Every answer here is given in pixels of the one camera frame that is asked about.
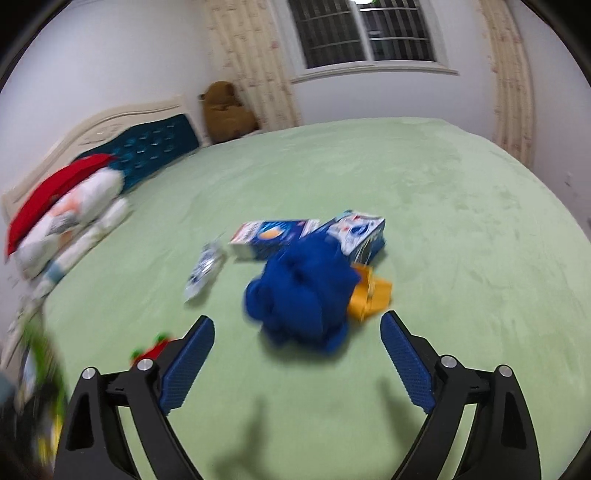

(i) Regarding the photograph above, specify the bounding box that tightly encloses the brown teddy bear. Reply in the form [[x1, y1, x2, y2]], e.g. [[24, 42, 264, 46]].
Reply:
[[199, 82, 258, 144]]

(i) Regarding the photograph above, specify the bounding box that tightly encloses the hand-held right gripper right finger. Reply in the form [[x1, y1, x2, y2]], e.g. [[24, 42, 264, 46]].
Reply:
[[380, 310, 542, 480]]

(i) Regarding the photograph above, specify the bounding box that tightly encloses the white and blue box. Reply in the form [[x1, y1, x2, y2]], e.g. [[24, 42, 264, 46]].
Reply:
[[323, 211, 387, 266]]

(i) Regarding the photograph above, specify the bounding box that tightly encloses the blue box with orange circle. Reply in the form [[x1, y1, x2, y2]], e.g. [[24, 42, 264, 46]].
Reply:
[[228, 219, 321, 263]]

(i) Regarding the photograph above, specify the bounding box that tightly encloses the cream floral curtain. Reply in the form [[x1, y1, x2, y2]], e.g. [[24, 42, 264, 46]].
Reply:
[[203, 0, 305, 132], [478, 0, 536, 169]]

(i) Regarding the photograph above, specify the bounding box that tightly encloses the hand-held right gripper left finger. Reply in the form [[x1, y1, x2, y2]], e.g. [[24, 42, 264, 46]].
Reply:
[[54, 315, 216, 480]]

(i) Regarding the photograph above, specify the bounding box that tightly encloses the white printed pillow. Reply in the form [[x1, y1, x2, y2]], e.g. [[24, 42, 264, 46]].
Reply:
[[16, 168, 123, 278]]

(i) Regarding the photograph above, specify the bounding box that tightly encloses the cream and teal headboard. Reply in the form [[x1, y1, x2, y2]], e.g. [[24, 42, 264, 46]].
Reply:
[[1, 95, 201, 222]]

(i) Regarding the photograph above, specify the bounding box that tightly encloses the barred window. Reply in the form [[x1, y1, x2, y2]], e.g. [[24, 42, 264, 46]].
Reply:
[[270, 0, 460, 84]]

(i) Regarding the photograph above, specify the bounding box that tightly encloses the blue cloth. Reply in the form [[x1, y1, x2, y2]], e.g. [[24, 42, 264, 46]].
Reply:
[[244, 231, 362, 354]]

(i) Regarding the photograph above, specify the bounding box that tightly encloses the small red green toy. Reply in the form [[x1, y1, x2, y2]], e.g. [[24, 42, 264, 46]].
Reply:
[[130, 333, 178, 365]]

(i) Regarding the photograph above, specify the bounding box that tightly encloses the red pillow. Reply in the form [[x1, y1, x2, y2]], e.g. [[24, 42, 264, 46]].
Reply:
[[4, 154, 118, 259]]

